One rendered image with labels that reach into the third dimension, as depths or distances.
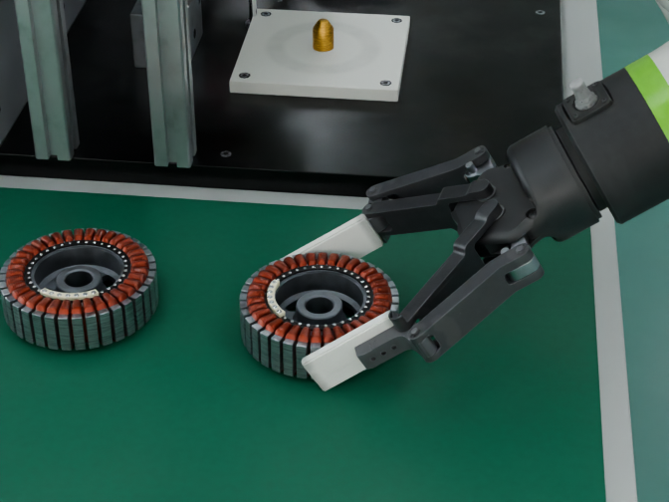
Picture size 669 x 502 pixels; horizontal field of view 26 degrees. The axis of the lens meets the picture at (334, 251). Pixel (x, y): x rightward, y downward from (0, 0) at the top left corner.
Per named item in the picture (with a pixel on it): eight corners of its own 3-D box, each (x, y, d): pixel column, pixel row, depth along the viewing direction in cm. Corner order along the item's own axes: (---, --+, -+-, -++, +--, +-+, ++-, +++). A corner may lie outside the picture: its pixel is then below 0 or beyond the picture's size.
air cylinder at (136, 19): (203, 34, 138) (200, -20, 135) (188, 71, 132) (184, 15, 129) (151, 31, 139) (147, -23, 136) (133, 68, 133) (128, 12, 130)
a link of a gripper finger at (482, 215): (511, 235, 101) (525, 239, 99) (412, 355, 97) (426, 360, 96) (486, 196, 98) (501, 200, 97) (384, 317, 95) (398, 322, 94)
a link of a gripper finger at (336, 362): (411, 337, 98) (413, 344, 97) (323, 385, 99) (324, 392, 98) (389, 308, 96) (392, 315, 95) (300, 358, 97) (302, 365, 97)
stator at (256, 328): (383, 282, 109) (384, 241, 107) (410, 376, 100) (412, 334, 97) (235, 294, 107) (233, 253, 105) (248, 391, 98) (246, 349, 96)
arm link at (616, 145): (709, 219, 97) (665, 149, 104) (643, 92, 90) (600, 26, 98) (628, 263, 98) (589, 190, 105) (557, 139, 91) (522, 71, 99)
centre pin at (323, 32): (334, 43, 134) (334, 16, 133) (333, 52, 133) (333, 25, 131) (314, 41, 134) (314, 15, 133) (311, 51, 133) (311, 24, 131)
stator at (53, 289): (23, 261, 111) (17, 220, 109) (168, 265, 110) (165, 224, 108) (-12, 353, 102) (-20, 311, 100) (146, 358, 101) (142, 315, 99)
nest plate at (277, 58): (409, 27, 140) (410, 15, 139) (397, 102, 127) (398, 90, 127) (256, 19, 141) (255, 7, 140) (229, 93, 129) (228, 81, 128)
